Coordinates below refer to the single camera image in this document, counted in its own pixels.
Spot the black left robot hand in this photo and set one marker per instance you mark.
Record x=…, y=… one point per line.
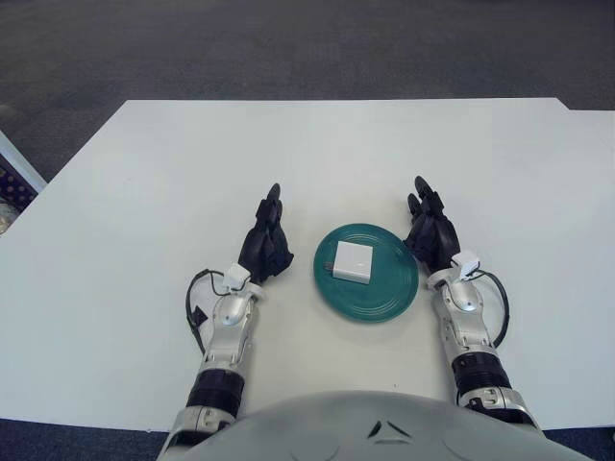
x=264, y=249

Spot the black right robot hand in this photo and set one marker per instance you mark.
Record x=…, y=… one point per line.
x=435, y=240

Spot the white charger cube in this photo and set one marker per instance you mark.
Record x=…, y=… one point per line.
x=353, y=261

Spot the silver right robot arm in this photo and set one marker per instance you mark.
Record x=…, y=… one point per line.
x=466, y=307

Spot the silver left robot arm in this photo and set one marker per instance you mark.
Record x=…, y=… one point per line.
x=230, y=317

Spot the teal round plate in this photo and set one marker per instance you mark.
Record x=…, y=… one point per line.
x=384, y=298

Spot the grey robot torso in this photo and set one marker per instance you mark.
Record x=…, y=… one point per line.
x=384, y=432

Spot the white shelf board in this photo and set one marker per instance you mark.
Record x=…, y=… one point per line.
x=21, y=163

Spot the dark patterned box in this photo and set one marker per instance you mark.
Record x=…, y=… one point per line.
x=14, y=185

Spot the pale speckled object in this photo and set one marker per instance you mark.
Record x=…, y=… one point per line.
x=7, y=216

